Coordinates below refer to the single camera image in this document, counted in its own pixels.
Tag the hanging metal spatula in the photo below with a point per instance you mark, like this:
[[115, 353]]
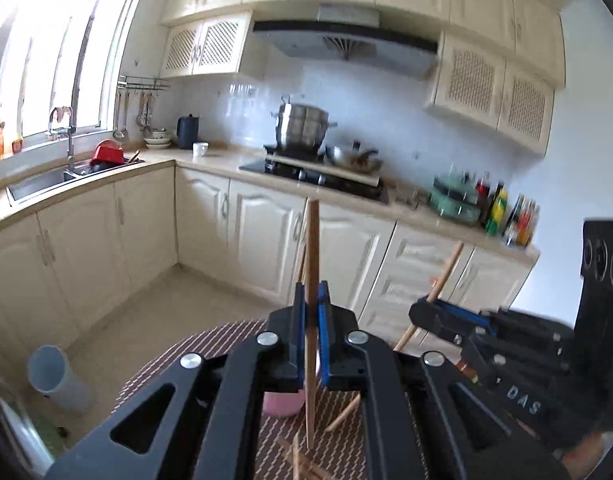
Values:
[[142, 115]]

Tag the green electric cooker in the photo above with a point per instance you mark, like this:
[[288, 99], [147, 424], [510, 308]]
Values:
[[454, 200]]

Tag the row of condiment bottles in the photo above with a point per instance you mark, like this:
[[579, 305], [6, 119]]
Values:
[[499, 210]]

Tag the brown polka dot tablecloth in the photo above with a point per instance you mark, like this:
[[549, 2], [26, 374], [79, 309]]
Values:
[[211, 341]]

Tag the wooden chopstick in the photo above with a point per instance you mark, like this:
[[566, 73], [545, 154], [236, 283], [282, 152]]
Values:
[[449, 265]]

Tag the red pot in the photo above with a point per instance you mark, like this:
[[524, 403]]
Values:
[[107, 152]]

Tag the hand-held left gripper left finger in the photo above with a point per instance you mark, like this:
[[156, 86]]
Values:
[[300, 332]]

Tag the stack of white bowls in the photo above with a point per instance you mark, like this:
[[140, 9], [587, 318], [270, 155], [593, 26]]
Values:
[[157, 140]]

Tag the grey range hood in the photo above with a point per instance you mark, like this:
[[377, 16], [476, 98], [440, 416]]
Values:
[[336, 40]]

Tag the grey trash bin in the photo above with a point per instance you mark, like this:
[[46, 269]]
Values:
[[56, 375]]

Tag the dark electric kettle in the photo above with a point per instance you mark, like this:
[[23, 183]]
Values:
[[188, 132]]

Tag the stainless steel steamer pot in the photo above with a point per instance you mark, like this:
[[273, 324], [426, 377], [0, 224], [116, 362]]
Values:
[[304, 127]]

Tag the hanging metal ladle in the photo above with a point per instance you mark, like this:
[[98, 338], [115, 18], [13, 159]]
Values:
[[119, 132]]

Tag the cream lattice door cabinet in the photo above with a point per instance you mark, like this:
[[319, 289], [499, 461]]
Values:
[[486, 90], [206, 47]]

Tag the bunch of wood chopsticks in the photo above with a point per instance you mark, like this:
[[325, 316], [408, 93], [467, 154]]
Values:
[[297, 460]]

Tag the pink cup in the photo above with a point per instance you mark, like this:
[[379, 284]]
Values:
[[281, 405]]

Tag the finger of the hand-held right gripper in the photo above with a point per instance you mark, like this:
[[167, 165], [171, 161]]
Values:
[[481, 355], [436, 320]]

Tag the metal faucet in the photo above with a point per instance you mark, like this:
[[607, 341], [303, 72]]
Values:
[[69, 145]]

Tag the metal wall rack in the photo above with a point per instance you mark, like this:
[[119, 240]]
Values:
[[144, 82]]

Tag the window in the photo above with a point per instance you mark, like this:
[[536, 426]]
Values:
[[51, 50]]

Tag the white mug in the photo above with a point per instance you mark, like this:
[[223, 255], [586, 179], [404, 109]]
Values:
[[200, 149]]

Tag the person's right hand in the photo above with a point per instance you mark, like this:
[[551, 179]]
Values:
[[584, 462]]

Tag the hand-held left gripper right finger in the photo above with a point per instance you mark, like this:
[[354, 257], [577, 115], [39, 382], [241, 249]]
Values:
[[324, 332]]

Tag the metal wok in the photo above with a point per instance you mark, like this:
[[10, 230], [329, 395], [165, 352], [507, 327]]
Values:
[[354, 159]]

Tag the small red box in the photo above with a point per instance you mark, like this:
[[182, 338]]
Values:
[[17, 146]]

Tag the black gas stove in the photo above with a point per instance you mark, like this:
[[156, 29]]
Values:
[[306, 175]]

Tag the stainless steel sink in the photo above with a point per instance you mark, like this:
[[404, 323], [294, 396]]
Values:
[[36, 185]]

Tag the cream base cabinets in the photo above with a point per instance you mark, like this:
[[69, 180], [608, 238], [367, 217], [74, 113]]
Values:
[[136, 230]]

